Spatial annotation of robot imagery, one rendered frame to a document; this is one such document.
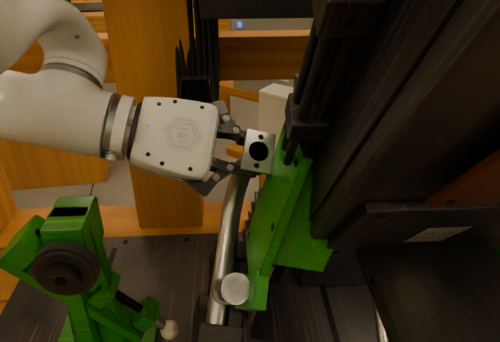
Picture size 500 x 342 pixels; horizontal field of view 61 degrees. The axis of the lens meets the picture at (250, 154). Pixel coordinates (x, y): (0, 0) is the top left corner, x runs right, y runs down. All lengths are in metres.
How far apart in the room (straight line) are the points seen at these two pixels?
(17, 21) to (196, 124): 0.23
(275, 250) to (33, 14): 0.35
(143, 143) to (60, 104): 0.10
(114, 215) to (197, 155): 0.53
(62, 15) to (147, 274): 0.51
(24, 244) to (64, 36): 0.25
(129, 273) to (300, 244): 0.42
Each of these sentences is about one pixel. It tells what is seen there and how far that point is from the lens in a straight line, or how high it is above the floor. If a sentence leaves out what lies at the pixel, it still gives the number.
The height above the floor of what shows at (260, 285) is 1.10.
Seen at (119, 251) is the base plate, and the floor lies 0.90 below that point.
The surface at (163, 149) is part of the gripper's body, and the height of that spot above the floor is 1.24.
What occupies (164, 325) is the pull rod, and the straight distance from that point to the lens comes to 0.69.
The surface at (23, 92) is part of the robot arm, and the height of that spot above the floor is 1.31.
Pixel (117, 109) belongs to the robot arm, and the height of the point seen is 1.28.
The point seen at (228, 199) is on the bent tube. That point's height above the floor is 1.10.
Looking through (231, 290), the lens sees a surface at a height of 1.09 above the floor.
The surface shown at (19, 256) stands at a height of 1.13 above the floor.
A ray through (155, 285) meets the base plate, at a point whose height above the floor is 0.90.
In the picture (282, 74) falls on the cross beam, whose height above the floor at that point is 1.20.
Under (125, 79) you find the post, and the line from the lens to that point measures 0.81.
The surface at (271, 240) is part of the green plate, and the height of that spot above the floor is 1.16.
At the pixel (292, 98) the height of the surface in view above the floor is 1.35.
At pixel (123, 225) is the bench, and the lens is 1.00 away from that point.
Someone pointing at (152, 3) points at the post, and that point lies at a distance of 0.76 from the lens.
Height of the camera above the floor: 1.49
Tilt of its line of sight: 30 degrees down
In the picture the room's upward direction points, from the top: straight up
